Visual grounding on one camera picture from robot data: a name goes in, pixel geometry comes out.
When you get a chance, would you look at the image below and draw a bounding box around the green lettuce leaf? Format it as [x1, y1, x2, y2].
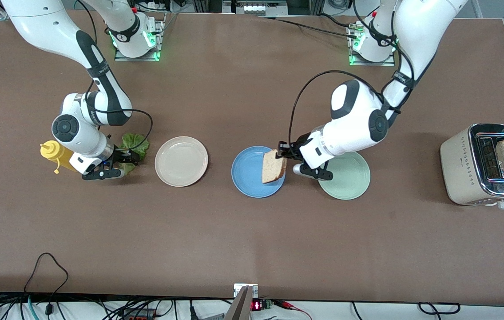
[119, 133, 150, 175]

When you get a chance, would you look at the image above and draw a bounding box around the yellow squeeze bottle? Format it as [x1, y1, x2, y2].
[40, 140, 77, 174]

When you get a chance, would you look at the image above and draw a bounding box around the blue plate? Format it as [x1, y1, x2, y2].
[231, 146, 286, 198]

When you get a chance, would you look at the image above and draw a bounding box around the beige plate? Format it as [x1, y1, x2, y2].
[155, 136, 209, 187]

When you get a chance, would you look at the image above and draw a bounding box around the pale green plate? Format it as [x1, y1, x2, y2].
[318, 151, 371, 200]

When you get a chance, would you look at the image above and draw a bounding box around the beige chrome toaster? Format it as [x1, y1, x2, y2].
[440, 123, 504, 209]

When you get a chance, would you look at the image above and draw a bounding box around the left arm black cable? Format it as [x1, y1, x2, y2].
[288, 0, 401, 154]

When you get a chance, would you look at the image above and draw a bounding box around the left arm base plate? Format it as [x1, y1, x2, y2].
[347, 22, 397, 67]

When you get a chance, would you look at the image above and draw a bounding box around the black cable to base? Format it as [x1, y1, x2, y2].
[261, 16, 359, 40]

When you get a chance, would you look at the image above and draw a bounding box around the thin black cable loop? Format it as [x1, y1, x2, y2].
[24, 252, 69, 295]

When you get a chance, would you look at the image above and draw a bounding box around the small metal bracket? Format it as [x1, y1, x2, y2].
[234, 283, 258, 298]

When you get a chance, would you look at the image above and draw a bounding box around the grey camera mount bar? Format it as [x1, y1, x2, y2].
[224, 285, 253, 320]

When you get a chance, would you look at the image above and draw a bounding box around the black looped floor cable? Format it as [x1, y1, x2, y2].
[418, 302, 461, 316]

